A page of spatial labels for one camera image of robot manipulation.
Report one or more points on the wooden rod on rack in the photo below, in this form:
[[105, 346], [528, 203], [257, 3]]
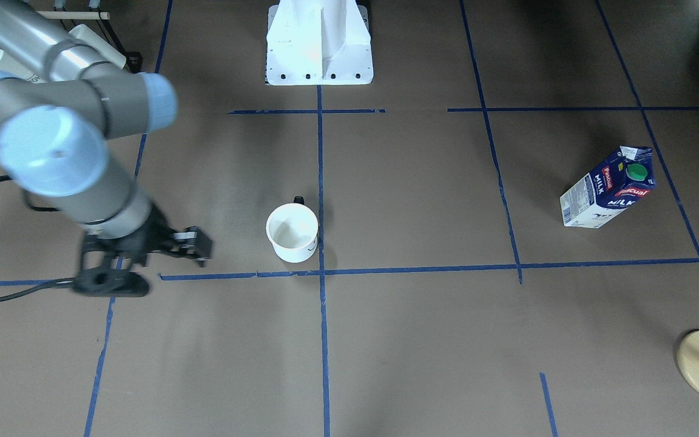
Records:
[[81, 16]]

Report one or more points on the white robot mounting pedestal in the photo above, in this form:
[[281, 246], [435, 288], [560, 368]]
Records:
[[319, 43]]

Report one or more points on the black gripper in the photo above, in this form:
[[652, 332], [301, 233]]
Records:
[[150, 235]]

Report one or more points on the black wire cup rack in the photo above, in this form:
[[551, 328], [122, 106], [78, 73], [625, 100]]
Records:
[[134, 60]]

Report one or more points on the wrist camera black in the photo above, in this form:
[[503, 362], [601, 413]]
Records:
[[98, 276]]

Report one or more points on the white ribbed cup on rack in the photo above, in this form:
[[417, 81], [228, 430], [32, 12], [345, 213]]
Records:
[[108, 51]]

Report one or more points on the blue white milk carton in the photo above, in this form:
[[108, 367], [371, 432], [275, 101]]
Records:
[[613, 186]]

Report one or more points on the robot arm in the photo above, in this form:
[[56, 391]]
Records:
[[53, 136]]

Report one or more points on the white smiley face mug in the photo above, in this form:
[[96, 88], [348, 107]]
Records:
[[293, 230]]

